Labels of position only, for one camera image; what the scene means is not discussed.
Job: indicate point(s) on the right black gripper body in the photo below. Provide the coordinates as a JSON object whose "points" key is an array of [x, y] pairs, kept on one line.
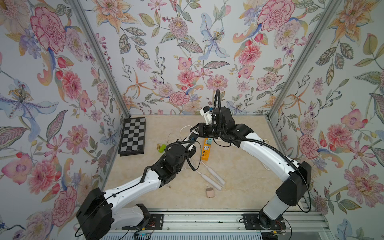
{"points": [[213, 132]]}

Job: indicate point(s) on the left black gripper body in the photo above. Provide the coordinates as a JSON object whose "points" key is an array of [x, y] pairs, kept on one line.
{"points": [[185, 154]]}

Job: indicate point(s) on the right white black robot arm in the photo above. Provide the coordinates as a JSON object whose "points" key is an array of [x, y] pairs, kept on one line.
{"points": [[295, 177]]}

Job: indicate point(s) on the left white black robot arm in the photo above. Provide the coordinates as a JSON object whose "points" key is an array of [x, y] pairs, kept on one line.
{"points": [[98, 213]]}

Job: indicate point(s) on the lower white electric toothbrush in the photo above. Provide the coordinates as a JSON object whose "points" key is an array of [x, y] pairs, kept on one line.
{"points": [[210, 181]]}

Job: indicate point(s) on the white electric toothbrush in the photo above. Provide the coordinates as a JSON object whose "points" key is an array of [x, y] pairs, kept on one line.
{"points": [[216, 175], [210, 181]]}

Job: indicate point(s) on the upper white electric toothbrush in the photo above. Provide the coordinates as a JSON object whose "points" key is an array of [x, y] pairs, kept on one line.
{"points": [[216, 175]]}

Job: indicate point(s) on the green small object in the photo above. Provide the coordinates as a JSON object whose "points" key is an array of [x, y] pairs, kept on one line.
{"points": [[161, 148]]}

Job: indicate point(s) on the orange power strip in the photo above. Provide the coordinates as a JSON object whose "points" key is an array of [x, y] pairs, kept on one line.
{"points": [[206, 151]]}

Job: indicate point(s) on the black white checkerboard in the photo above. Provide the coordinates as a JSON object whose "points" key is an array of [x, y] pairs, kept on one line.
{"points": [[132, 141]]}

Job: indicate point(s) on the pink USB charger plug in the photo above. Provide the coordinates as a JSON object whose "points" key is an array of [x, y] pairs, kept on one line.
{"points": [[210, 192]]}

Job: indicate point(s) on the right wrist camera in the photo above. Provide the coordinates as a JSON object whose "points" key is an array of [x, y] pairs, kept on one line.
{"points": [[207, 113]]}

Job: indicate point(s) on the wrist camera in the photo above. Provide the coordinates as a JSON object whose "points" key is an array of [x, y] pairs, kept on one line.
{"points": [[193, 138], [207, 113]]}

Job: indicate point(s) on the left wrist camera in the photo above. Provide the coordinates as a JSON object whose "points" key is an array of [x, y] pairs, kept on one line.
{"points": [[193, 138]]}

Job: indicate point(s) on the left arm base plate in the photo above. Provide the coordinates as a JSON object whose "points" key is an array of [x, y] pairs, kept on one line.
{"points": [[153, 222]]}

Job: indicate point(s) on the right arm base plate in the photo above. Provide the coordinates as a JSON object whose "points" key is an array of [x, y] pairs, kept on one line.
{"points": [[264, 222]]}

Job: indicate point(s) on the aluminium mounting rail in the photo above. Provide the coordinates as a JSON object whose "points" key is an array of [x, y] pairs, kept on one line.
{"points": [[213, 221]]}

